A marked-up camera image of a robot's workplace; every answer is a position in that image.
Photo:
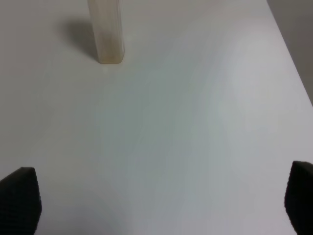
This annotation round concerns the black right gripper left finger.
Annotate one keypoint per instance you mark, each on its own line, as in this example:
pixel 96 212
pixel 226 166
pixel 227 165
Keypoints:
pixel 20 202

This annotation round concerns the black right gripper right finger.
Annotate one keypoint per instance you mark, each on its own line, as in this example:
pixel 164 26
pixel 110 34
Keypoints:
pixel 298 199

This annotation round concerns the clear bottle with pink label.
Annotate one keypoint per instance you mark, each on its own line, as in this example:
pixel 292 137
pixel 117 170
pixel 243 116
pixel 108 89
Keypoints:
pixel 107 28

